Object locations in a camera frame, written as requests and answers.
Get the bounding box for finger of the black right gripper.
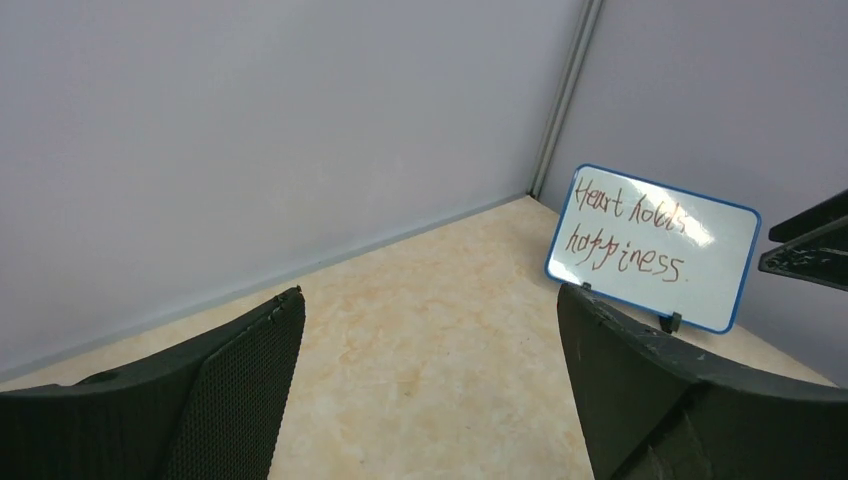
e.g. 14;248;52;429
758;191;847;291

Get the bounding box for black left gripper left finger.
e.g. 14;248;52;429
1;287;306;479

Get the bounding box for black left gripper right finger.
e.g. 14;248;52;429
557;284;847;479

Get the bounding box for blue-framed small whiteboard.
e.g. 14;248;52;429
545;164;762;334

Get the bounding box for black whiteboard foot clip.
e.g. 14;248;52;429
658;312;682;334

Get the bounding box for aluminium corner post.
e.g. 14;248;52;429
526;0;605;199

